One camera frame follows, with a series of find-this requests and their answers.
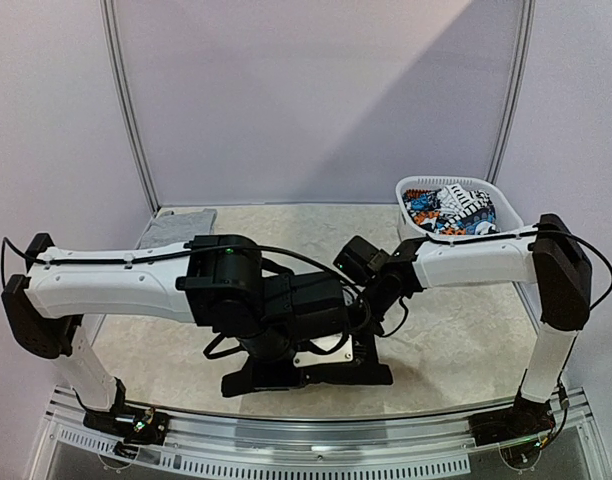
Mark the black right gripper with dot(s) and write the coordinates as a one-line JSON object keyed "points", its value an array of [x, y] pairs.
{"points": [[374, 361]]}

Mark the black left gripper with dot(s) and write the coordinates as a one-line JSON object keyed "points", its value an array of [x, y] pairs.
{"points": [[261, 375]]}

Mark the grey t-shirt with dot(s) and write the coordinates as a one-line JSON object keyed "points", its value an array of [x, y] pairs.
{"points": [[173, 227]]}

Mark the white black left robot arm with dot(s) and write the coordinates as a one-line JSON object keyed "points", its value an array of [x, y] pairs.
{"points": [[44, 306]]}

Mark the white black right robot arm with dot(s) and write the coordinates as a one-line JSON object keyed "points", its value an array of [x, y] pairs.
{"points": [[545, 254]]}

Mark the navy printed garment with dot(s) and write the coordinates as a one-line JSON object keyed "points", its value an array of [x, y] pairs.
{"points": [[420, 205]]}

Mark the black white striped garment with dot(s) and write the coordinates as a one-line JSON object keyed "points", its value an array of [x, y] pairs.
{"points": [[454, 202]]}

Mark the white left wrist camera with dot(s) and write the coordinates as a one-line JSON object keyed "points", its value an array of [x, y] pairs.
{"points": [[332, 353]]}

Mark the aluminium front rail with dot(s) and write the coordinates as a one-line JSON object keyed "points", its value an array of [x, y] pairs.
{"points": [[210, 446]]}

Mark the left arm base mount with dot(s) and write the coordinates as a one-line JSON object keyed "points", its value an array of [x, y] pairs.
{"points": [[135, 426]]}

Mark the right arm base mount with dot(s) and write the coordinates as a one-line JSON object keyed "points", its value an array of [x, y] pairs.
{"points": [[522, 419]]}

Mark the aluminium right corner post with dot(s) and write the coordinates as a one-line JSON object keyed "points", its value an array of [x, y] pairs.
{"points": [[517, 70]]}

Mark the aluminium corner post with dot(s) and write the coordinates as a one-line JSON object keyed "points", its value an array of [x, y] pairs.
{"points": [[517, 70], [110, 22]]}

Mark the aluminium left corner post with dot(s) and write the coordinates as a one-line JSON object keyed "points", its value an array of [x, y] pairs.
{"points": [[110, 22]]}

